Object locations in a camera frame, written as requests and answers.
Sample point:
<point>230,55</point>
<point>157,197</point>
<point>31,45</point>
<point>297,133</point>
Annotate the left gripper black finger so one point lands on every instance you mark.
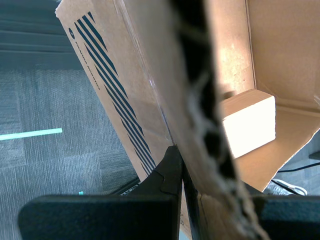
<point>292,220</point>
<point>100,220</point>

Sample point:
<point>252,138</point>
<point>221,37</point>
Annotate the light wooden block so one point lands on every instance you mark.
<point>247,125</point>

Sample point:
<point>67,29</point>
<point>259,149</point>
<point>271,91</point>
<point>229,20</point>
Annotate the brown cardboard box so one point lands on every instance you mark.
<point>150,75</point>

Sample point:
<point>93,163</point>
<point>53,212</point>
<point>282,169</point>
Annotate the teal floor tape strip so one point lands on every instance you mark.
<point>32,133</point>

